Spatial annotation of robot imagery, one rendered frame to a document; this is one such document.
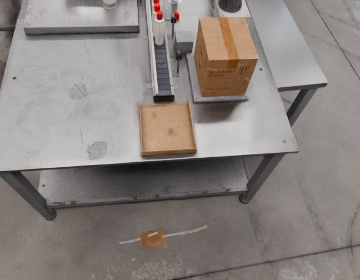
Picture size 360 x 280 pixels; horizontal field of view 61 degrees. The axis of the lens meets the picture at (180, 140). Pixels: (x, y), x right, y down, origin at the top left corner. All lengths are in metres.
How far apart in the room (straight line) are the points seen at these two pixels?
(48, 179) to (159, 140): 0.95
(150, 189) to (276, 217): 0.94
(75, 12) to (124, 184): 1.12
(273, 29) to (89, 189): 1.59
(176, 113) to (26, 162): 0.75
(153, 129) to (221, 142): 0.35
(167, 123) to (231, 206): 0.98
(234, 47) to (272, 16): 0.80
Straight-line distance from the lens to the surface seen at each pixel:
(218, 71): 1.53
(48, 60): 1.93
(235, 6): 2.08
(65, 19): 2.09
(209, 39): 1.56
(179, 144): 1.49
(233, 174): 2.15
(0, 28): 3.33
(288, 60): 2.02
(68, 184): 2.14
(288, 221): 2.39
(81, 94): 1.71
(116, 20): 2.04
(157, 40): 1.83
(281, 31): 2.21
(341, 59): 3.60
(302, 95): 2.08
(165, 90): 1.62
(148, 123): 1.56
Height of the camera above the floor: 2.12
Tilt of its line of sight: 59 degrees down
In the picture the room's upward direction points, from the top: 7 degrees clockwise
